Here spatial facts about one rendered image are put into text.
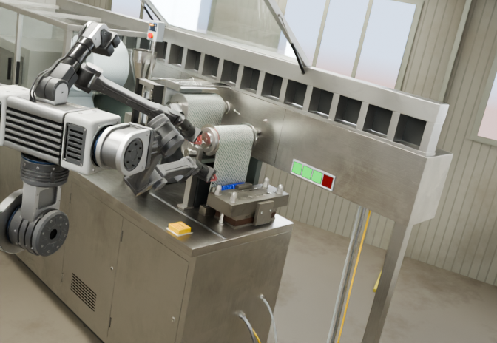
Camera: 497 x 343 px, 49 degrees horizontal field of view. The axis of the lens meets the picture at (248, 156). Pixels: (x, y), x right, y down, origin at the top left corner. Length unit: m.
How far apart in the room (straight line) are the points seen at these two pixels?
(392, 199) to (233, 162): 0.77
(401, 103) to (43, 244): 1.45
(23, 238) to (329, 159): 1.38
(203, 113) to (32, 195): 1.26
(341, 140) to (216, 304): 0.92
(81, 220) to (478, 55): 3.28
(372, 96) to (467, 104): 2.48
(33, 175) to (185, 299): 1.02
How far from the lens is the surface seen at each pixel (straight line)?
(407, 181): 2.32
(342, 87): 2.46
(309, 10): 4.96
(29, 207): 1.70
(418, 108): 2.28
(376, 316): 2.73
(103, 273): 2.92
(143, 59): 3.05
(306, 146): 2.58
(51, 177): 1.64
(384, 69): 4.82
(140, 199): 2.69
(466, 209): 4.97
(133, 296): 2.73
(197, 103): 2.70
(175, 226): 2.39
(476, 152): 4.86
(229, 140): 2.56
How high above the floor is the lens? 1.90
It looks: 16 degrees down
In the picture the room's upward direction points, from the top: 11 degrees clockwise
